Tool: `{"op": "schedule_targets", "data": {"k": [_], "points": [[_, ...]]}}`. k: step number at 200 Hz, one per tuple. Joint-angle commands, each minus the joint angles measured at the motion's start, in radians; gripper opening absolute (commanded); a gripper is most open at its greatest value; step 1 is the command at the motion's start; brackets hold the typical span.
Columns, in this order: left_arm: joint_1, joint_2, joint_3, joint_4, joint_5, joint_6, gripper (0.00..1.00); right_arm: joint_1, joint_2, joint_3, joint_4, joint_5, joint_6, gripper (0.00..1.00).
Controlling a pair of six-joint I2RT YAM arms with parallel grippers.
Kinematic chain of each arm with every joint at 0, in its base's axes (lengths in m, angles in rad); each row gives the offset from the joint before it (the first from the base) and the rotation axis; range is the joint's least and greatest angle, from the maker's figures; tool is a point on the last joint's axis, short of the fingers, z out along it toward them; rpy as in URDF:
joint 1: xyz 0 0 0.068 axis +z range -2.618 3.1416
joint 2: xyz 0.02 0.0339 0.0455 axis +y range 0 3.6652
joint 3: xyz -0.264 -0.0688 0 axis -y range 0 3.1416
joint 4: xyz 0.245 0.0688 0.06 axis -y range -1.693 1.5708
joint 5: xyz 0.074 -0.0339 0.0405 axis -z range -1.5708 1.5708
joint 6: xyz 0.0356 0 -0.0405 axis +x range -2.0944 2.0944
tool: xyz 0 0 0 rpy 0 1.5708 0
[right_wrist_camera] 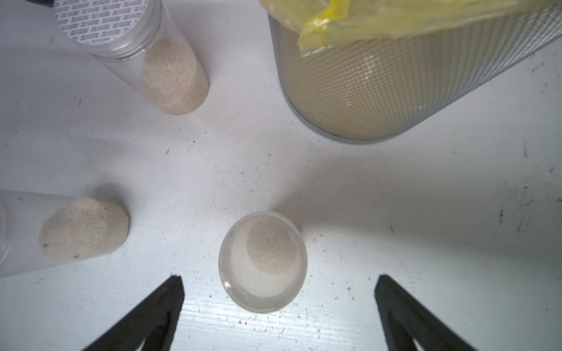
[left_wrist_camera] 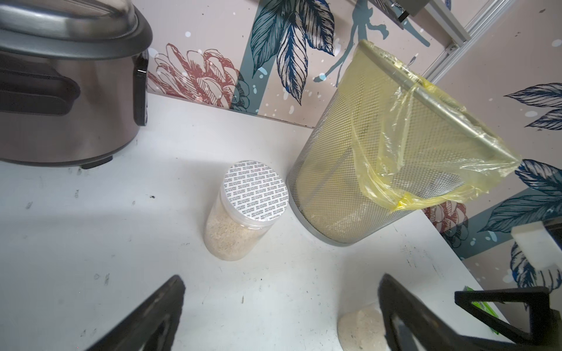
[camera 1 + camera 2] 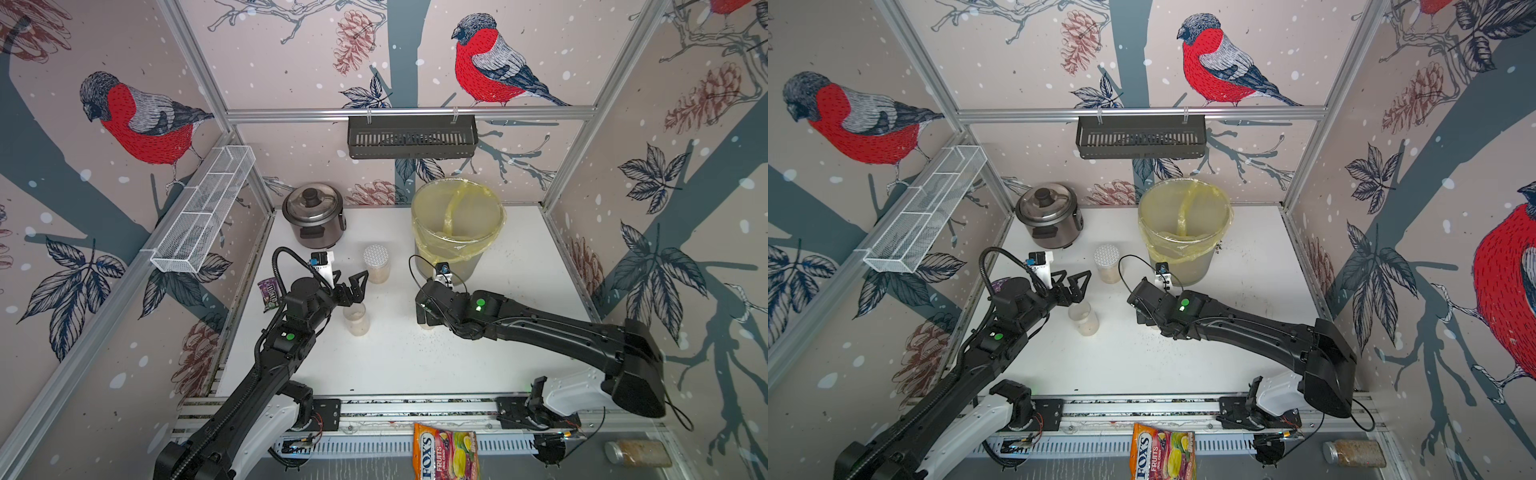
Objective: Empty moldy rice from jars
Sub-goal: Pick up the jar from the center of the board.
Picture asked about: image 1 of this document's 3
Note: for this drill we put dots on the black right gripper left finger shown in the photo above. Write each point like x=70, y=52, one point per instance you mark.
x=149, y=326

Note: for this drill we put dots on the mesh bin with yellow bag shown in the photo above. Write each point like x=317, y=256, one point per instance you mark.
x=377, y=89

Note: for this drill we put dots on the small clear jar with rice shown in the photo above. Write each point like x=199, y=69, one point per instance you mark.
x=263, y=262

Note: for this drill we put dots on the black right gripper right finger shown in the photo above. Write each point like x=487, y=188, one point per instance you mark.
x=407, y=324

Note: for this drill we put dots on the clear jar with sealed top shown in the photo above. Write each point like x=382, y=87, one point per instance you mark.
x=139, y=42

